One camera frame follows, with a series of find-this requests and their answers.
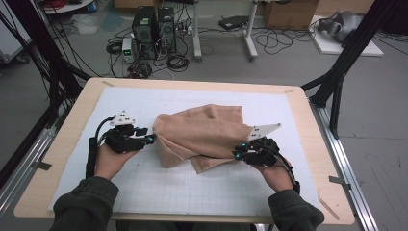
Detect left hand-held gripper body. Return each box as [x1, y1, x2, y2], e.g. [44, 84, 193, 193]
[103, 110, 148, 155]

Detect thin wooden stick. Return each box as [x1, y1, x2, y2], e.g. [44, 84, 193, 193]
[317, 193, 341, 221]

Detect large cardboard box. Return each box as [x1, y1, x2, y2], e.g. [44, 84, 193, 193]
[262, 0, 320, 31]

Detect grey headset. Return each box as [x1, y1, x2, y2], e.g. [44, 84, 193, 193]
[317, 11, 366, 44]

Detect white grid mat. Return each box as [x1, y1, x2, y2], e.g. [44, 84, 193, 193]
[47, 87, 323, 219]

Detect black table clip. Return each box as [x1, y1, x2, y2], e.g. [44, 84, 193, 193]
[32, 161, 53, 171]
[328, 175, 352, 191]

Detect white power supply unit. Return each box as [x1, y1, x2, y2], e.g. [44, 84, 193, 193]
[121, 37, 136, 64]

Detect white floor board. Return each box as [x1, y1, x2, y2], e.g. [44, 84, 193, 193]
[309, 14, 385, 58]

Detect person's left hand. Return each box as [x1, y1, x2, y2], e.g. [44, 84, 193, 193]
[93, 141, 141, 181]

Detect aluminium rail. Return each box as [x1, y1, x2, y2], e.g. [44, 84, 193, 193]
[309, 98, 380, 231]
[0, 105, 70, 217]

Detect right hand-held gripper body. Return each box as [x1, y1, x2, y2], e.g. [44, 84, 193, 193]
[242, 122, 283, 167]

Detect wide black computer tower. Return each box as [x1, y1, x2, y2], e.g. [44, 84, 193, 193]
[131, 6, 159, 61]

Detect narrow black computer tower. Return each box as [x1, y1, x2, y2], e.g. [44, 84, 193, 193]
[156, 6, 178, 54]

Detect loose black floor cables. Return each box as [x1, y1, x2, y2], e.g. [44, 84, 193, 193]
[255, 26, 316, 56]

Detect person's right hand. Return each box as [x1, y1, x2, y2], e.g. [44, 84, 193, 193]
[257, 158, 295, 193]

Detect clear plastic bag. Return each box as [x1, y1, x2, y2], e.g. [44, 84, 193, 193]
[70, 13, 100, 36]

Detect black flat device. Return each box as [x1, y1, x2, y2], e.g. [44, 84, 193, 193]
[218, 14, 251, 32]

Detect white table frame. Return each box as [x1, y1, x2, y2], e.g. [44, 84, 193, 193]
[191, 0, 260, 63]

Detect black metal frame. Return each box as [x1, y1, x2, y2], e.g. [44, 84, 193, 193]
[0, 0, 92, 127]
[300, 0, 408, 140]

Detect coiled black cable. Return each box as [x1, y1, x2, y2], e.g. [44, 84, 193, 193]
[166, 54, 191, 73]

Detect round white table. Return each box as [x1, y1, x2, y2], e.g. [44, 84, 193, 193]
[41, 0, 96, 14]

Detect tan towel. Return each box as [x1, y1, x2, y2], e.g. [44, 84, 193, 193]
[152, 103, 255, 175]

